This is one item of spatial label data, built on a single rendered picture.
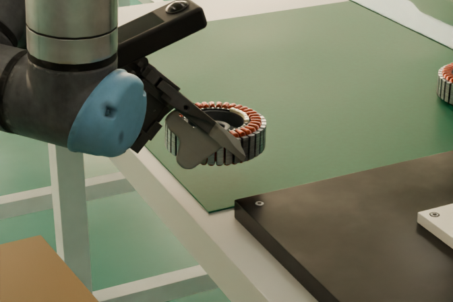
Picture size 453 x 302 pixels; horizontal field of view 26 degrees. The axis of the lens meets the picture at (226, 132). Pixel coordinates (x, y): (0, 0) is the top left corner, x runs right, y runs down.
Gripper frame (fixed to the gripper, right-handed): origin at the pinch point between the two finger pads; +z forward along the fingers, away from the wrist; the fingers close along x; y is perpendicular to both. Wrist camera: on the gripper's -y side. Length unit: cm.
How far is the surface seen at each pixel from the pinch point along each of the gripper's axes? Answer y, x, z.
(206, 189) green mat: 6.1, 1.0, 2.8
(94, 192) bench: 31, -110, 57
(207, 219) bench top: 8.2, 7.0, 1.1
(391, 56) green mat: -25, -27, 34
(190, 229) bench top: 10.3, 5.4, 1.4
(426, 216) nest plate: -6.3, 21.5, 11.3
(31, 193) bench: 40, -112, 45
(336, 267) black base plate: 3.0, 24.1, 3.5
